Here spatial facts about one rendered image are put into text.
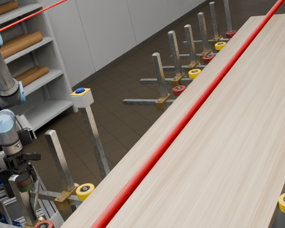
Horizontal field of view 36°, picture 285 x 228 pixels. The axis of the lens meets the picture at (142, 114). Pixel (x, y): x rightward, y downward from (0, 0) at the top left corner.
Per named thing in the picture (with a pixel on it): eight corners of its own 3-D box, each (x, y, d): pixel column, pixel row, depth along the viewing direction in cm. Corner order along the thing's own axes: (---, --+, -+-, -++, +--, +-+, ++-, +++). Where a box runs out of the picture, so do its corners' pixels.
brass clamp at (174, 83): (171, 87, 290) (169, 80, 288) (179, 79, 300) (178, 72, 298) (179, 87, 287) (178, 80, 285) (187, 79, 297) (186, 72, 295)
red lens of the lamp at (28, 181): (13, 186, 168) (11, 181, 167) (23, 177, 173) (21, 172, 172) (25, 187, 165) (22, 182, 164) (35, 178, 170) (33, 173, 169)
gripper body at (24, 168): (9, 181, 184) (-2, 157, 179) (22, 169, 190) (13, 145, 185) (22, 183, 180) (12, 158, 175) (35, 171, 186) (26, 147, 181)
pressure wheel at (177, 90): (186, 100, 271) (182, 83, 267) (190, 105, 264) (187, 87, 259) (173, 104, 271) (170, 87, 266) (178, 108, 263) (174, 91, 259)
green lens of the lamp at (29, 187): (15, 191, 169) (13, 186, 168) (26, 182, 174) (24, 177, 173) (26, 193, 166) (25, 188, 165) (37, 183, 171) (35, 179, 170)
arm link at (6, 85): (-2, 98, 234) (-43, 22, 189) (26, 90, 236) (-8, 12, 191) (2, 116, 227) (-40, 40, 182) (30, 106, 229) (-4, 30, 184)
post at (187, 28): (195, 89, 320) (183, 26, 300) (197, 87, 323) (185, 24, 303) (200, 89, 319) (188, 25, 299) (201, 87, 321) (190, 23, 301)
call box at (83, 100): (74, 109, 206) (69, 94, 203) (83, 102, 211) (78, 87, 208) (86, 110, 203) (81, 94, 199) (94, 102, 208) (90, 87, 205)
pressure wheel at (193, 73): (205, 84, 287) (202, 68, 282) (200, 89, 281) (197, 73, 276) (194, 84, 291) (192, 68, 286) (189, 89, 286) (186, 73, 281)
